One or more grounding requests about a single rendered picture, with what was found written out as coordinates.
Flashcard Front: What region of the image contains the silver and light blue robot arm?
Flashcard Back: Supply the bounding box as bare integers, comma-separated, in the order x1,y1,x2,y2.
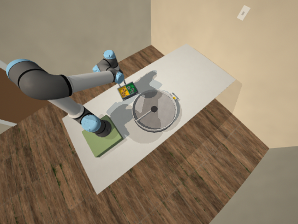
6,50,124,137

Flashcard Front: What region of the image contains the grey round turntable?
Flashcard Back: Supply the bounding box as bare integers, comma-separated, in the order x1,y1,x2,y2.
132,89,177,133

